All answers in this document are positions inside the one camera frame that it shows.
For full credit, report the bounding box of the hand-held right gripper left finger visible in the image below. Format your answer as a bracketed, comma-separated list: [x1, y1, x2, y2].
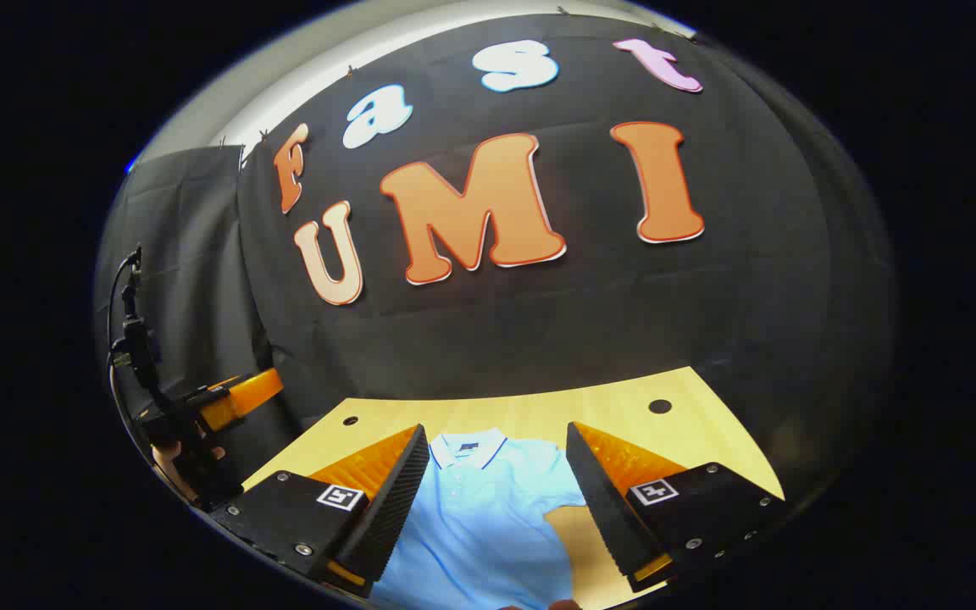
[208, 423, 432, 599]

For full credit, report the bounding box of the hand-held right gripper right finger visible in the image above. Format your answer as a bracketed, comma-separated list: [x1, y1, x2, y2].
[565, 421, 790, 594]

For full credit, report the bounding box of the light blue T-shirt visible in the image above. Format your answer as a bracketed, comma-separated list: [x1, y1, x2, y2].
[368, 428, 618, 610]

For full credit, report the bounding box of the black backdrop cloth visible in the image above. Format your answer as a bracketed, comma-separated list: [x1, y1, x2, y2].
[94, 13, 896, 509]

